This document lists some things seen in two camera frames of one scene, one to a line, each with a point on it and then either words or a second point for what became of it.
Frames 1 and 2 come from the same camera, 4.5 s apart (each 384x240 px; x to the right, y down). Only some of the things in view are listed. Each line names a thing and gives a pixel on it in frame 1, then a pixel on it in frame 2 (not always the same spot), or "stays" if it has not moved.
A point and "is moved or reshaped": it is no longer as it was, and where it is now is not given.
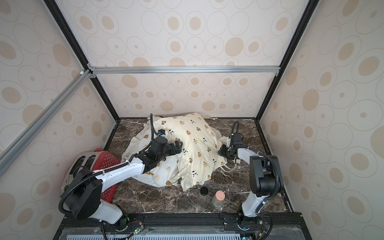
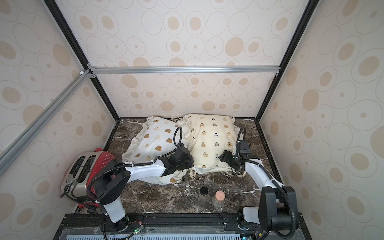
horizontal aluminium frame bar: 104,71 stays
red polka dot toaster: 95,160 stays
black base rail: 284,226 stays
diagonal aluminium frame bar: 7,156 stays
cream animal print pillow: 200,157 is moved or reshaped
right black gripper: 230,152 to 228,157
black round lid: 204,191 stays
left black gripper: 174,150 to 191,162
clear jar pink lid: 218,201 stays
